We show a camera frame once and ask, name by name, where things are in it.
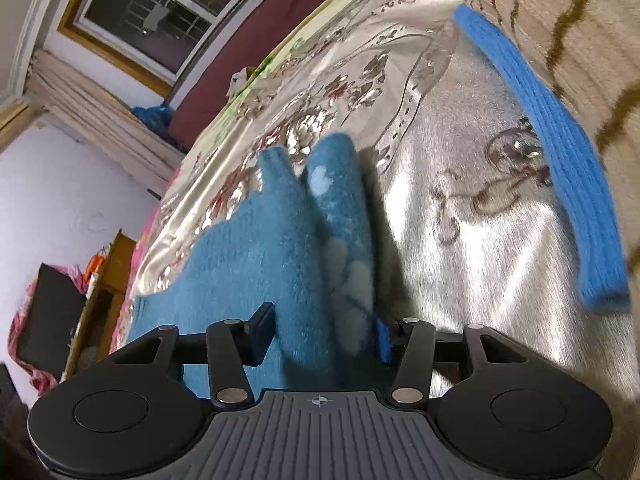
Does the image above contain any orange item on desk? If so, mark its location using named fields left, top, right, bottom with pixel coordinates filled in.
left=82, top=252, right=106, bottom=281

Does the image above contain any wooden framed window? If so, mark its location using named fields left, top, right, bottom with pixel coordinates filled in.
left=57, top=0, right=281, bottom=98

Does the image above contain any bright blue folded knit garment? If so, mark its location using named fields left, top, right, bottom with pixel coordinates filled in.
left=452, top=4, right=631, bottom=311

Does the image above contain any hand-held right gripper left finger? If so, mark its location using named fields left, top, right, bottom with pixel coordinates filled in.
left=102, top=302, right=276, bottom=407

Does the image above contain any black monitor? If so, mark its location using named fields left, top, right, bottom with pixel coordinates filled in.
left=15, top=262, right=88, bottom=376

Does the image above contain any silver floral bed quilt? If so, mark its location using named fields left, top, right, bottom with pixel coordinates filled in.
left=107, top=0, right=640, bottom=396

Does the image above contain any blue plastic bag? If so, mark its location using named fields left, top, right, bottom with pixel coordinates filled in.
left=131, top=105, right=176, bottom=138

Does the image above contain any teal flower-print sweater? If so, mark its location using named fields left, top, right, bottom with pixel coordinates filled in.
left=122, top=132, right=383, bottom=396

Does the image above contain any wooden bedside cabinet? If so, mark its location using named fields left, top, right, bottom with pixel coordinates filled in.
left=62, top=230, right=138, bottom=381

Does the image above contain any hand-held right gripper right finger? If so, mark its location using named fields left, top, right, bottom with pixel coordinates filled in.
left=375, top=316, right=531, bottom=406

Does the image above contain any beige curtain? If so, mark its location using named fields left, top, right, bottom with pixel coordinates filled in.
left=27, top=50, right=186, bottom=196

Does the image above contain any white crumpled cloth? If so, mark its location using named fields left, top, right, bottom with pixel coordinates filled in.
left=227, top=65, right=258, bottom=98

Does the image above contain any beige striped folded garment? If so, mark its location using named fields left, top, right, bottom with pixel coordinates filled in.
left=442, top=0, right=640, bottom=271

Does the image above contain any maroon headboard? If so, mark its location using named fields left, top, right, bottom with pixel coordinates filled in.
left=167, top=0, right=333, bottom=151

